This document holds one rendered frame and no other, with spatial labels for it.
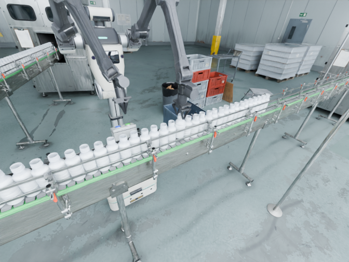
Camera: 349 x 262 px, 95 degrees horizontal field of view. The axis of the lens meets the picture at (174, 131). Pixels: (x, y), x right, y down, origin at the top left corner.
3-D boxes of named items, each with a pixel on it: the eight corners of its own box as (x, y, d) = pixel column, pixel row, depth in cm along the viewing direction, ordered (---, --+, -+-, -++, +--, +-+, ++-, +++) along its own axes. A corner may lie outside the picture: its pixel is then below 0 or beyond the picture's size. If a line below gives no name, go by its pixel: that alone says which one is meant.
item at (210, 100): (205, 106, 388) (206, 97, 375) (193, 100, 414) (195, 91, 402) (222, 101, 419) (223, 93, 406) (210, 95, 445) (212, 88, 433)
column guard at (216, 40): (213, 56, 968) (217, 36, 906) (209, 55, 995) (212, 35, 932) (217, 56, 987) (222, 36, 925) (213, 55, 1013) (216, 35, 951)
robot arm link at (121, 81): (112, 64, 90) (100, 73, 87) (119, 61, 81) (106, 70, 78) (126, 83, 96) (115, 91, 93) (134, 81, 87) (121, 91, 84)
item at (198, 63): (190, 72, 297) (191, 60, 284) (175, 67, 322) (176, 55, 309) (211, 68, 331) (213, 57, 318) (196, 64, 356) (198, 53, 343)
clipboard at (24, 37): (22, 47, 318) (13, 28, 300) (35, 47, 324) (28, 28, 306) (20, 47, 315) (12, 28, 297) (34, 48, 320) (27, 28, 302)
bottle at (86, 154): (82, 172, 81) (72, 148, 71) (92, 165, 85) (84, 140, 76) (92, 177, 79) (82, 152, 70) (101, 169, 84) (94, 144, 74)
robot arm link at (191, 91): (189, 69, 85) (175, 71, 81) (204, 75, 78) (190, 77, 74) (187, 90, 92) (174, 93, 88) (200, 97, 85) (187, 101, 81)
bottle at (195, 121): (198, 134, 114) (202, 114, 105) (195, 139, 109) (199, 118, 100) (190, 132, 116) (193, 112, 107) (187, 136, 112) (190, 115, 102)
